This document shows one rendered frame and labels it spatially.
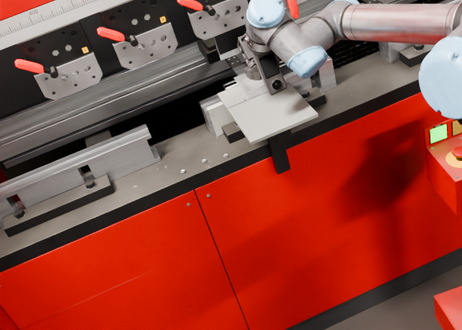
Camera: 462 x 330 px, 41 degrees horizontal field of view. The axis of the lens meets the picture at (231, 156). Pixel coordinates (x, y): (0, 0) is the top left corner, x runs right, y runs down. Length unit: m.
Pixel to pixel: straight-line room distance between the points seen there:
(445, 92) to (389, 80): 0.79
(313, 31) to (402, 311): 1.28
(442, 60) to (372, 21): 0.31
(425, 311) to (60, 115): 1.40
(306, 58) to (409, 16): 0.21
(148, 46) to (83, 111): 0.44
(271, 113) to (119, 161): 0.44
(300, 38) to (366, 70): 0.61
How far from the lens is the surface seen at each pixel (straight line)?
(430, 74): 1.02
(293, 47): 1.27
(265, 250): 1.89
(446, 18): 1.18
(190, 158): 1.69
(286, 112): 1.53
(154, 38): 1.53
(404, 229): 2.12
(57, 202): 1.70
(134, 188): 1.66
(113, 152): 1.68
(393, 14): 1.25
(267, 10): 1.28
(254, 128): 1.50
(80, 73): 1.54
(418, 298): 2.34
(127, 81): 1.92
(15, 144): 1.93
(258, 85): 1.65
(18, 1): 1.47
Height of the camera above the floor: 1.87
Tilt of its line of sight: 37 degrees down
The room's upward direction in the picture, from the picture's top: 18 degrees counter-clockwise
